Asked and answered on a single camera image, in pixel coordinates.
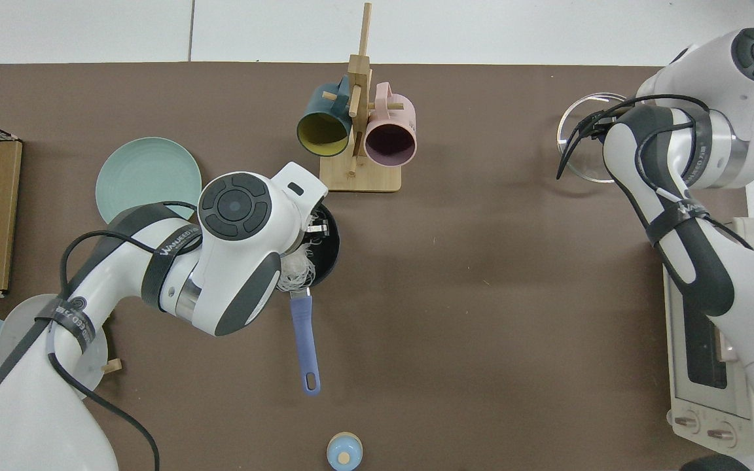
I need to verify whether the white vermicelli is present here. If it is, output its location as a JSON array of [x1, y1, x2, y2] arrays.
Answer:
[[277, 239, 319, 293]]

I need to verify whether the glass lid with blue knob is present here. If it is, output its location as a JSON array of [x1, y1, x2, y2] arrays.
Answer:
[[557, 92, 628, 184]]

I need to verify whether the teal round plate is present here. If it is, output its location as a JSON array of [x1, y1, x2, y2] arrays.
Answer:
[[96, 137, 202, 226]]

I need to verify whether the wooden plate rack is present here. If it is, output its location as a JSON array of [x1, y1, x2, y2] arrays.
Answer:
[[0, 332, 122, 375]]

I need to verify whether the grey plate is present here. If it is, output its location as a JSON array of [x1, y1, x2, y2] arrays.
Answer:
[[0, 293, 109, 401]]

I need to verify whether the wooden cup stand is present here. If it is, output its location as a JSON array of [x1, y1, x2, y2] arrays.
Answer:
[[319, 2, 404, 193]]

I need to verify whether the dark teal cup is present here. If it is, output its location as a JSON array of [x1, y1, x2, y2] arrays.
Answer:
[[296, 75, 351, 158]]

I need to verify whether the pink cup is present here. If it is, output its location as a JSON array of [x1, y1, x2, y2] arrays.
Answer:
[[364, 82, 417, 167]]

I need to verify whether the brown table cloth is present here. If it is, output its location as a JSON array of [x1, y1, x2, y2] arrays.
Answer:
[[0, 62, 751, 471]]

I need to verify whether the small blue round thing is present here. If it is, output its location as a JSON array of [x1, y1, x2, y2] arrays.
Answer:
[[327, 432, 363, 471]]

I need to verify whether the pale toaster oven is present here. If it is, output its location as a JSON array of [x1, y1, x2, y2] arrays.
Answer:
[[662, 216, 754, 455]]

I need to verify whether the black pot with blue handle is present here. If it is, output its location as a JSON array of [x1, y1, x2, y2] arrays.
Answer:
[[279, 203, 342, 396]]

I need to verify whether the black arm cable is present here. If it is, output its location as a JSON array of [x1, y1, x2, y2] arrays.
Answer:
[[556, 95, 754, 253], [46, 200, 202, 471]]

